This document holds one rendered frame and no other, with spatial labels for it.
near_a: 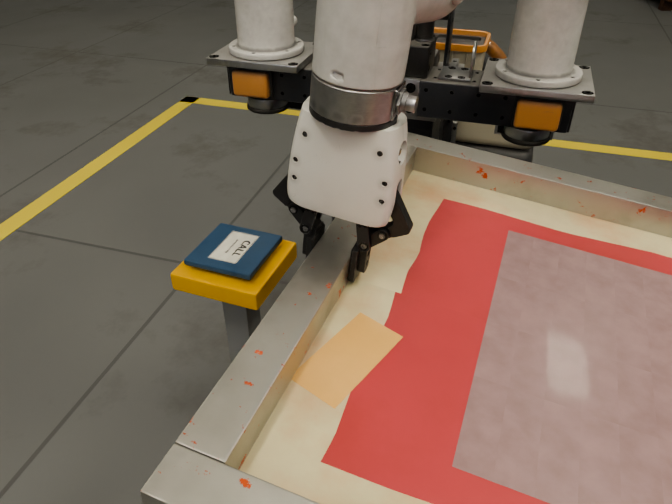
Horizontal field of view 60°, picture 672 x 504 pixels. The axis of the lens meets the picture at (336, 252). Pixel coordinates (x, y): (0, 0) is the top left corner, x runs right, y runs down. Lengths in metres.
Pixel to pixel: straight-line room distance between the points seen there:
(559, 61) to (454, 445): 0.60
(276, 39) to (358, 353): 0.61
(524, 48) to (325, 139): 0.48
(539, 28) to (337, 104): 0.48
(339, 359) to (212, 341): 1.60
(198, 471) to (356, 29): 0.32
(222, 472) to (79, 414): 1.61
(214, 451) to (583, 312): 0.39
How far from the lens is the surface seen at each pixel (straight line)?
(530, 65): 0.91
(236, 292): 0.76
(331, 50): 0.45
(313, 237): 0.56
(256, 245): 0.80
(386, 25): 0.44
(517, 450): 0.49
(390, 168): 0.49
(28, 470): 1.91
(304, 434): 0.46
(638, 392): 0.58
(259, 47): 0.99
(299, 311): 0.49
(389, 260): 0.62
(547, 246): 0.71
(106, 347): 2.17
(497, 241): 0.69
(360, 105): 0.46
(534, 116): 0.92
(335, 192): 0.51
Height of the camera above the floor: 1.42
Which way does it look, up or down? 35 degrees down
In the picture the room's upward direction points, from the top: straight up
